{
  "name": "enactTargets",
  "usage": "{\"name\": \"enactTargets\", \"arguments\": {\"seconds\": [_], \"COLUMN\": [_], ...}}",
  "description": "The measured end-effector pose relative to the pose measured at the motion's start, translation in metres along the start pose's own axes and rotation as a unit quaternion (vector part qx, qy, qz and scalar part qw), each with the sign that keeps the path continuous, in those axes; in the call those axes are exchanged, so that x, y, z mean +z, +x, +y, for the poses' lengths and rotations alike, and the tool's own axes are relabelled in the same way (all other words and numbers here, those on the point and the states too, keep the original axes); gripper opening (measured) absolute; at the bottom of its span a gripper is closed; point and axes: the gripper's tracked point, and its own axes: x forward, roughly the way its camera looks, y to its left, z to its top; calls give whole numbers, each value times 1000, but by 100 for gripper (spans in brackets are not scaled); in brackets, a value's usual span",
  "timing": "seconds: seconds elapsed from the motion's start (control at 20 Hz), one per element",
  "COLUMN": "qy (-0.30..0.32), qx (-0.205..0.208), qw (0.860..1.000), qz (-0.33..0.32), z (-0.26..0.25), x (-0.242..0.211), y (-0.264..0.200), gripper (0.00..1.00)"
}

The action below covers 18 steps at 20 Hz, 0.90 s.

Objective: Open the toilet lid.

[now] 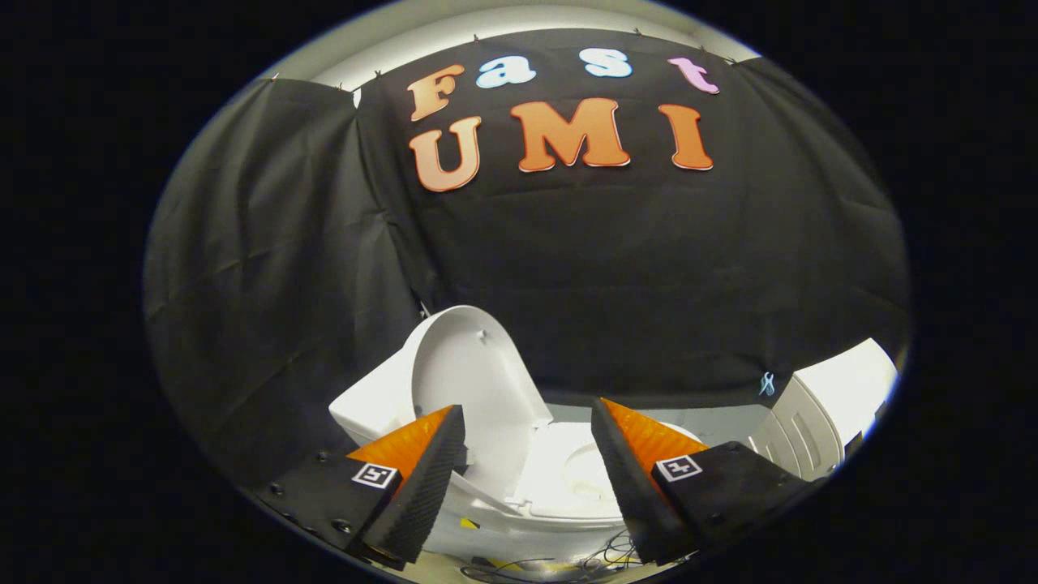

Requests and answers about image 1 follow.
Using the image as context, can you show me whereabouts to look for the white toilet bowl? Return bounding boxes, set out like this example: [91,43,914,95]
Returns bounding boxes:
[422,420,706,566]

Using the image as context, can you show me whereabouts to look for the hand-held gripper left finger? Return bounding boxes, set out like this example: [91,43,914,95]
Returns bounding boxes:
[258,404,470,570]

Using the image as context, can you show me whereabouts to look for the tangled black cables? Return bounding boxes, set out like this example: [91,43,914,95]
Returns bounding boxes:
[458,531,698,584]

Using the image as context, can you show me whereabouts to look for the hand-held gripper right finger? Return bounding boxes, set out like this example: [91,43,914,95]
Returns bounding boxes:
[590,397,816,566]

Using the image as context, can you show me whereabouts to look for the black backdrop cloth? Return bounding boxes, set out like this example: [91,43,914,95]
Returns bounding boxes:
[144,28,911,487]

